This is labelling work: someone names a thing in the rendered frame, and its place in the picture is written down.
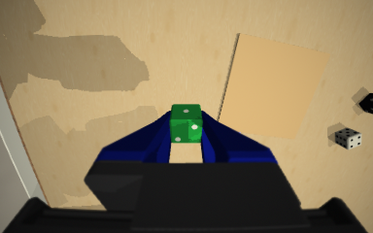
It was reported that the white die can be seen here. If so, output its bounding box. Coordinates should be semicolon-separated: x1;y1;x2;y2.
335;127;361;150

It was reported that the black die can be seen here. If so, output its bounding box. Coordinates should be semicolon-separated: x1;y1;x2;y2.
359;93;373;114

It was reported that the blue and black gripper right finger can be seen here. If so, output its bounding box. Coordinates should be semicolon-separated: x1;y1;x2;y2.
200;111;278;164

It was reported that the tan flat mat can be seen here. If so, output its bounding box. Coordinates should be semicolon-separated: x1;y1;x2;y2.
218;33;330;140

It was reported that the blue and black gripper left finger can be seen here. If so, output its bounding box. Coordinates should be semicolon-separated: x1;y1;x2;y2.
93;111;172;163

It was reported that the green die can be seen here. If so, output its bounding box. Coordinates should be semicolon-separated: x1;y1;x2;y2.
169;104;203;143

